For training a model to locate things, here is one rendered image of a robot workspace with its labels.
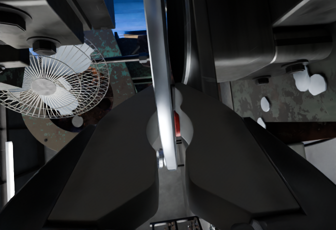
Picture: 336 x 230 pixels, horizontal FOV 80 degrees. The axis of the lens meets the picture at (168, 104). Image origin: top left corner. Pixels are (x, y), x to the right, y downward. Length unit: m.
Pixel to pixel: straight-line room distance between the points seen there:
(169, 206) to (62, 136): 6.02
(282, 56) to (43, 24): 0.23
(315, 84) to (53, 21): 0.27
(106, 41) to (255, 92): 1.42
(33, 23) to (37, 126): 1.51
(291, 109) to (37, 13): 0.29
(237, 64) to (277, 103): 0.13
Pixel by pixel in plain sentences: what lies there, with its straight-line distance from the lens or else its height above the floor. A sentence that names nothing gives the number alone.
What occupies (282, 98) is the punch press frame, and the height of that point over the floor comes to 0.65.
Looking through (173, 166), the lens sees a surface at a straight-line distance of 0.16.
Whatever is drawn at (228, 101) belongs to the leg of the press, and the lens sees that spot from 0.48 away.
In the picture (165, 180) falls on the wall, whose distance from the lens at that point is 7.08.
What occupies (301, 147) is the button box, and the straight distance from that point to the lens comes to 0.53.
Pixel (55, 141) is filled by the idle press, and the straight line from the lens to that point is 1.68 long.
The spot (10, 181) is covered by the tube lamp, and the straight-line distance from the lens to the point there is 4.10.
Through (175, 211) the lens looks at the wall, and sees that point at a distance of 7.43.
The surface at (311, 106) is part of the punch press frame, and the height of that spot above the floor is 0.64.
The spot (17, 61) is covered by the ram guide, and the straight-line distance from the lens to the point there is 0.35.
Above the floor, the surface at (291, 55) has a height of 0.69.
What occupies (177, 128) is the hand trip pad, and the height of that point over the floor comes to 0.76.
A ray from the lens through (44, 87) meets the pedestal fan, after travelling 1.09.
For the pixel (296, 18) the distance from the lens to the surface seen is 0.21.
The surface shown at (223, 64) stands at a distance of 0.19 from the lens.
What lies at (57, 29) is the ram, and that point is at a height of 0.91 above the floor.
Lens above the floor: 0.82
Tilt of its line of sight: 5 degrees down
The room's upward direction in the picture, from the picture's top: 96 degrees counter-clockwise
